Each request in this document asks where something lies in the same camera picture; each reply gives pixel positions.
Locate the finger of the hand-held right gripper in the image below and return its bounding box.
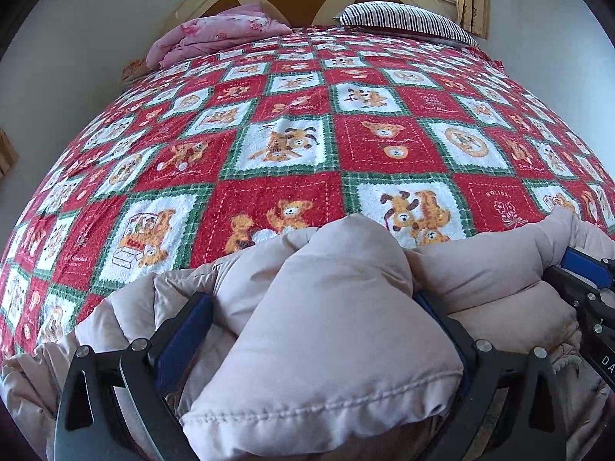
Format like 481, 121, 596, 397
560, 246, 615, 294
542, 265, 599, 309

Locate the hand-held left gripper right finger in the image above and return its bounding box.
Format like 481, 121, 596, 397
412, 292, 570, 461

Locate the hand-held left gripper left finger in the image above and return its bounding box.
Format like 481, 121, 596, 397
54, 292, 215, 461

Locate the beige quilted puffer jacket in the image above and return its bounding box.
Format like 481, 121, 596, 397
0, 206, 615, 461

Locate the red teddy bear printed blanket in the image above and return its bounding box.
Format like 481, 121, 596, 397
0, 26, 615, 361

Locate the orange floral pillow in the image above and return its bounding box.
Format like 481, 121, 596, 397
120, 59, 150, 85

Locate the striped pillow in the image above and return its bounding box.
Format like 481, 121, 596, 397
339, 2, 481, 49

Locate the pink floral folded quilt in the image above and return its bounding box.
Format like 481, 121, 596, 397
145, 2, 294, 69

